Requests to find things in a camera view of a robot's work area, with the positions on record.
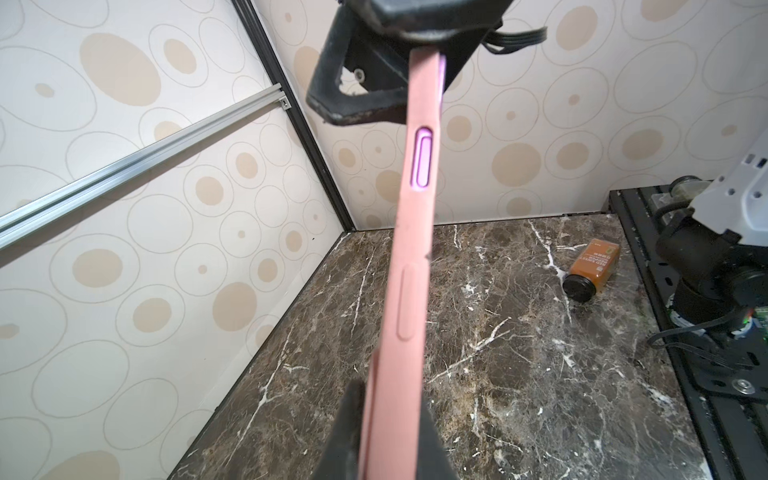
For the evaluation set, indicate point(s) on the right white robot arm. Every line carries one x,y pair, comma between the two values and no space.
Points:
474,110

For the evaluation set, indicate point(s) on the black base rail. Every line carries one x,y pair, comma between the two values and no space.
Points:
708,291

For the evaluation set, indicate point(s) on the pink phone case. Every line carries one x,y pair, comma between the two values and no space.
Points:
389,437

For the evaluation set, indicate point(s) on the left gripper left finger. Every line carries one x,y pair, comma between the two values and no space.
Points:
339,460

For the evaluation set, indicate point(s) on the silver aluminium left rail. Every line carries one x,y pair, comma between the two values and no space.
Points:
42,212

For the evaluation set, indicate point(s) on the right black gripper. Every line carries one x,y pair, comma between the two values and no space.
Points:
362,74

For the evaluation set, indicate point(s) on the purple smartphone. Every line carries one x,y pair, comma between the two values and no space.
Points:
441,80

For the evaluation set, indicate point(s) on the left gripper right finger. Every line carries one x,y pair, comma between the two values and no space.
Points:
432,462

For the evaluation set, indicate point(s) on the amber bottle black cap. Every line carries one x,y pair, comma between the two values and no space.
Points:
591,270

